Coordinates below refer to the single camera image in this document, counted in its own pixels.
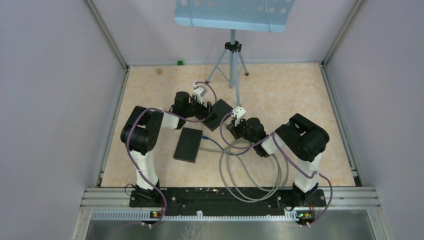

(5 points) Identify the black mat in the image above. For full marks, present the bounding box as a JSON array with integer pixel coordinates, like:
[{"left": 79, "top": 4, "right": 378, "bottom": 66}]
[{"left": 173, "top": 127, "right": 203, "bottom": 164}]

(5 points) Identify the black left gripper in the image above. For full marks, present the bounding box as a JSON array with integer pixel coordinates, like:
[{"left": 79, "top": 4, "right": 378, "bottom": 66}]
[{"left": 183, "top": 95, "right": 219, "bottom": 124}]

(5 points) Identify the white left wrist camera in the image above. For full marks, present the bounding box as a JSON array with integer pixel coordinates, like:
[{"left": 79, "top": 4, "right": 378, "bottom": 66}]
[{"left": 192, "top": 84, "right": 208, "bottom": 104}]

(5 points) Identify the blue ethernet cable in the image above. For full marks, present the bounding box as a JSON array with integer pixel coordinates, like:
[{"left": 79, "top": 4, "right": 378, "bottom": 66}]
[{"left": 202, "top": 135, "right": 253, "bottom": 157}]

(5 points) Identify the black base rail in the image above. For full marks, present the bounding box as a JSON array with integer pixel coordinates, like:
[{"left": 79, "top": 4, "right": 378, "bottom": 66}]
[{"left": 128, "top": 187, "right": 327, "bottom": 218}]

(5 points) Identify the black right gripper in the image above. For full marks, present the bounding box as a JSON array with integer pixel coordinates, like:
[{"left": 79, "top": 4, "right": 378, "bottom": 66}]
[{"left": 226, "top": 116, "right": 257, "bottom": 145}]

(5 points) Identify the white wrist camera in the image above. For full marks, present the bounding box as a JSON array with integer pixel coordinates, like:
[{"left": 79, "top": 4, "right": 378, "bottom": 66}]
[
  {"left": 230, "top": 105, "right": 247, "bottom": 127},
  {"left": 192, "top": 84, "right": 208, "bottom": 104}
]

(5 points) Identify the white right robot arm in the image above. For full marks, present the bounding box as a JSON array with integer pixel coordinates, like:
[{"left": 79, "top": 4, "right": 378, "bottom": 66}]
[{"left": 225, "top": 113, "right": 330, "bottom": 206}]

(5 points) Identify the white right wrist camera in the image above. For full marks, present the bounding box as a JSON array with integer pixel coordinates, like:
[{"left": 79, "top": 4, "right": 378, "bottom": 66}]
[{"left": 230, "top": 105, "right": 247, "bottom": 127}]

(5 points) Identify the small wooden cube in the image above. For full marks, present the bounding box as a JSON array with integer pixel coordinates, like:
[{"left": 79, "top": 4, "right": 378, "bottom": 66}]
[{"left": 155, "top": 68, "right": 163, "bottom": 75}]

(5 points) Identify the grey cable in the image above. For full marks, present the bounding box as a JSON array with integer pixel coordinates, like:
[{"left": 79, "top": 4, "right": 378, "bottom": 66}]
[{"left": 198, "top": 138, "right": 290, "bottom": 204}]

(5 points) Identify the black network switch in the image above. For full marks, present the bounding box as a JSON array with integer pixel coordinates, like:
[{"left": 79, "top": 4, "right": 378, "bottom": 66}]
[{"left": 202, "top": 99, "right": 233, "bottom": 132}]

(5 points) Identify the light blue tripod stand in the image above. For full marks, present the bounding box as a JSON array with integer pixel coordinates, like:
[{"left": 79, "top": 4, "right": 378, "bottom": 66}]
[{"left": 174, "top": 0, "right": 295, "bottom": 106}]

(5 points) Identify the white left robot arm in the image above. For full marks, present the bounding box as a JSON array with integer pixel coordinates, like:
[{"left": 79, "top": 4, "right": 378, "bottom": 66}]
[{"left": 120, "top": 91, "right": 216, "bottom": 207}]

